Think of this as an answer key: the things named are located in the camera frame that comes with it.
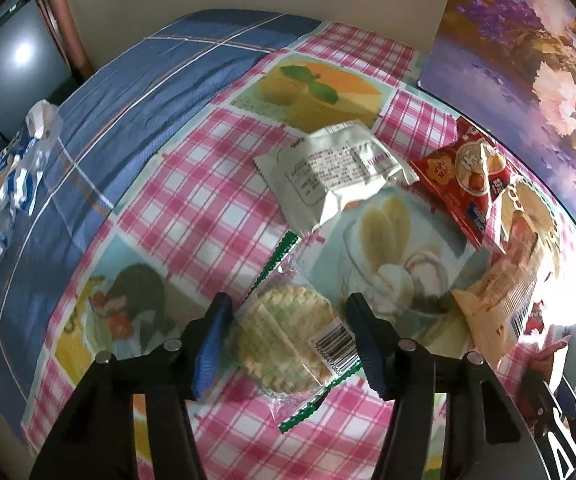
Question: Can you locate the orange and cream snack packet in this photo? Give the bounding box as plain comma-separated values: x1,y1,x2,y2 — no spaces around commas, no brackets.
449,227,545,377

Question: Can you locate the blue and white plastic bag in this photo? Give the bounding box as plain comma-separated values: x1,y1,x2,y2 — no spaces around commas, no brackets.
0,99,64,272

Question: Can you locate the blue plaid sheet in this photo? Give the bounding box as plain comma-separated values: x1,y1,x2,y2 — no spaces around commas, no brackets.
0,9,325,426

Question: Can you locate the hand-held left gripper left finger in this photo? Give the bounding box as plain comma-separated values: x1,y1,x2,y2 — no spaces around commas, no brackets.
28,291,235,480

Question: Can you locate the reddish brown post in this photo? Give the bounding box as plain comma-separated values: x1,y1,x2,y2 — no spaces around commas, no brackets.
45,0,95,82

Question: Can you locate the red biscuit packet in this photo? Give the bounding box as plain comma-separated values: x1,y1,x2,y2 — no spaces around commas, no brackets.
410,116,515,252

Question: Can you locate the dark television screen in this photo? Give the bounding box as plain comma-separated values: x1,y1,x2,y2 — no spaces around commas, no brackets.
0,2,77,147

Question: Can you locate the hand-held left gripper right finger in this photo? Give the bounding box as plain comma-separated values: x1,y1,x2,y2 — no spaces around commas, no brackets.
345,291,552,480

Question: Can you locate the red and white snack packet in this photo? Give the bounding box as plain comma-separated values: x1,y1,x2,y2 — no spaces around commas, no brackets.
524,300,570,362

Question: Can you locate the green-edged round cracker packet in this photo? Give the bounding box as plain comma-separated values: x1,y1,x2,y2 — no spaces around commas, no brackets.
236,231,365,435

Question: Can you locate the flower wall poster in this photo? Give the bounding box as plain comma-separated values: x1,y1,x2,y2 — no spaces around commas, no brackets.
417,0,576,281

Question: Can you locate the checked fruit print tablecloth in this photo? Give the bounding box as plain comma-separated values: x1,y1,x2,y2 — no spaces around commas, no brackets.
20,20,576,480

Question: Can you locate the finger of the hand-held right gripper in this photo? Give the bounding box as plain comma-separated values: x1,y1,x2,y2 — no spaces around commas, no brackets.
548,318,576,362
519,367,576,430

